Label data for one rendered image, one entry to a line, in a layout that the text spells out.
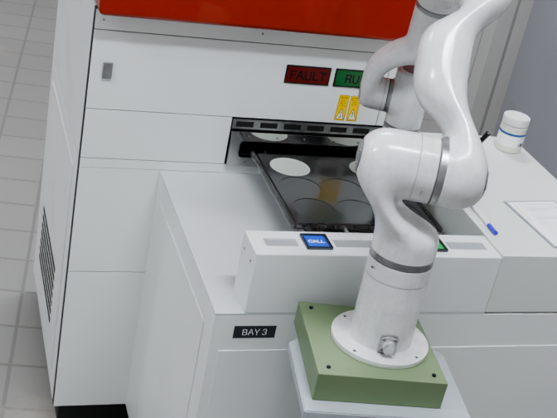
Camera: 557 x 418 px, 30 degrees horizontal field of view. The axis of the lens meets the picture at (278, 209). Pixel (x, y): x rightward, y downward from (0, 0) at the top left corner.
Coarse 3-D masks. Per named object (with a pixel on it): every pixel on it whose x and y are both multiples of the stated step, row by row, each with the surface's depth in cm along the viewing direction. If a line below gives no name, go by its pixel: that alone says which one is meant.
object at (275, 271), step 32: (256, 256) 203; (288, 256) 205; (320, 256) 207; (352, 256) 210; (448, 256) 217; (480, 256) 219; (256, 288) 207; (288, 288) 209; (320, 288) 211; (352, 288) 214; (448, 288) 221; (480, 288) 223
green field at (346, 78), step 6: (342, 72) 259; (348, 72) 260; (354, 72) 260; (360, 72) 261; (336, 78) 260; (342, 78) 260; (348, 78) 260; (354, 78) 261; (360, 78) 261; (336, 84) 260; (342, 84) 261; (348, 84) 261; (354, 84) 262; (360, 84) 262
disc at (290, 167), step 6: (270, 162) 256; (276, 162) 257; (282, 162) 257; (288, 162) 258; (294, 162) 259; (300, 162) 259; (276, 168) 253; (282, 168) 254; (288, 168) 255; (294, 168) 255; (300, 168) 256; (306, 168) 256; (288, 174) 252; (294, 174) 252; (300, 174) 253; (306, 174) 253
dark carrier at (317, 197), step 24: (264, 168) 253; (312, 168) 258; (336, 168) 260; (288, 192) 243; (312, 192) 246; (336, 192) 248; (360, 192) 250; (312, 216) 235; (336, 216) 237; (360, 216) 239
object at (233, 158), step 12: (240, 132) 259; (252, 132) 260; (264, 132) 261; (276, 132) 262; (288, 132) 264; (228, 144) 261; (312, 144) 266; (324, 144) 267; (336, 144) 268; (348, 144) 269; (228, 156) 261; (240, 156) 263
